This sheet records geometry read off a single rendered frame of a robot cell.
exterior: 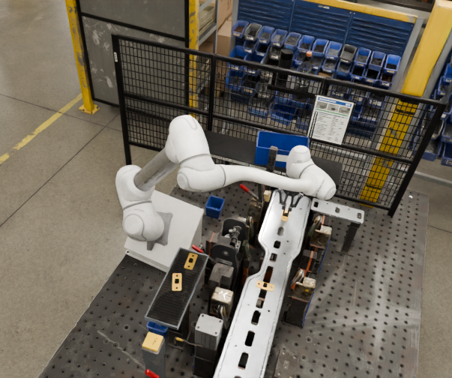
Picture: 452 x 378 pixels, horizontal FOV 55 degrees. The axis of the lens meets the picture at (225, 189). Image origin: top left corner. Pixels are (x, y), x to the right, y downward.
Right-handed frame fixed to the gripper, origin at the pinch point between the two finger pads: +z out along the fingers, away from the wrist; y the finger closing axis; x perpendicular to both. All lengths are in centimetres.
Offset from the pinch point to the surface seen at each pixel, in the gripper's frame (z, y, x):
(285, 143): -4, -11, 51
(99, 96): 85, -218, 175
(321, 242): 8.7, 22.0, -7.8
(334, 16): -32, -5, 189
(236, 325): 5, -7, -70
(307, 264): 11.8, 17.4, -21.9
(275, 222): 5.2, -4.0, -5.8
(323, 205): 5.2, 18.7, 15.9
